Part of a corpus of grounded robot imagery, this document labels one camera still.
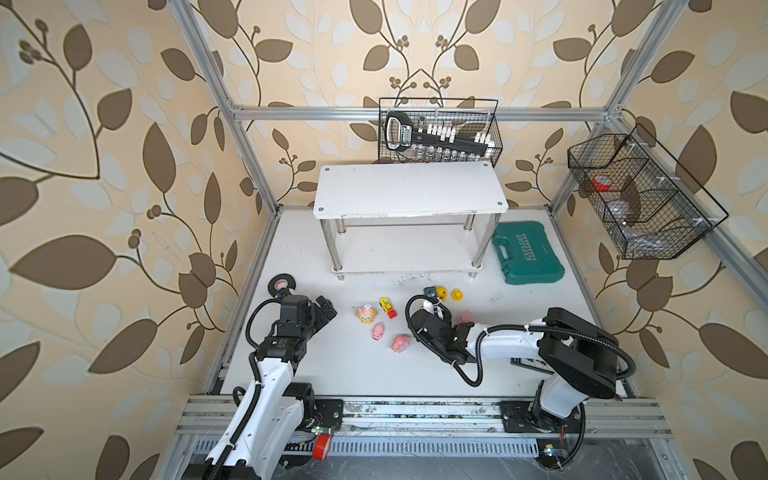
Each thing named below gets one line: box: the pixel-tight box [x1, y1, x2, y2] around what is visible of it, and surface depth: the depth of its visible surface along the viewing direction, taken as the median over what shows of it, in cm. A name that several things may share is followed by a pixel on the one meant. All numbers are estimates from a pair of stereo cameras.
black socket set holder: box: [385, 112, 492, 152], surface depth 85 cm
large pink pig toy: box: [392, 334, 410, 353], surface depth 84 cm
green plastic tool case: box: [492, 221, 565, 285], surface depth 103 cm
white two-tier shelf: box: [314, 161, 510, 280], surface depth 86 cm
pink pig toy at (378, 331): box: [372, 322, 385, 341], surface depth 90 cm
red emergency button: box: [312, 433, 330, 461], surface depth 69 cm
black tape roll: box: [268, 273, 297, 298], surface depth 101 cm
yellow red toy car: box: [379, 297, 398, 319], surface depth 95 cm
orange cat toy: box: [356, 308, 378, 324], surface depth 89 cm
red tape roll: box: [592, 175, 612, 192], surface depth 84 cm
